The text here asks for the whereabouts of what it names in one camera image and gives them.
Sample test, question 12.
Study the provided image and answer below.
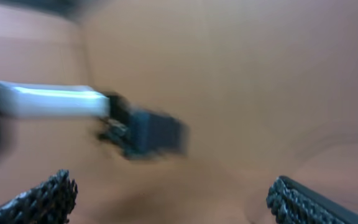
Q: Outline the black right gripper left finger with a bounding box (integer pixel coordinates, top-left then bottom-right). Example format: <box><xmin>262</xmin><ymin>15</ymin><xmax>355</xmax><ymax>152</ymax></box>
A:
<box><xmin>0</xmin><ymin>169</ymin><xmax>78</xmax><ymax>224</ymax></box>

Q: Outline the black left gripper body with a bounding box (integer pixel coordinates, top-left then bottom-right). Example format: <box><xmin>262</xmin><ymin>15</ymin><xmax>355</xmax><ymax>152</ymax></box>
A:
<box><xmin>97</xmin><ymin>106</ymin><xmax>188</xmax><ymax>160</ymax></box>

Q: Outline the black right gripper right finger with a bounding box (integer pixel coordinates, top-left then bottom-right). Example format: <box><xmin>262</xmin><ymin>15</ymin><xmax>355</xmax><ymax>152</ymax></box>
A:
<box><xmin>266</xmin><ymin>175</ymin><xmax>358</xmax><ymax>224</ymax></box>

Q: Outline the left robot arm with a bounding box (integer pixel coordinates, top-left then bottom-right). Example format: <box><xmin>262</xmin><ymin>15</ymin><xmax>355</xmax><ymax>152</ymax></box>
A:
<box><xmin>0</xmin><ymin>80</ymin><xmax>188</xmax><ymax>160</ymax></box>

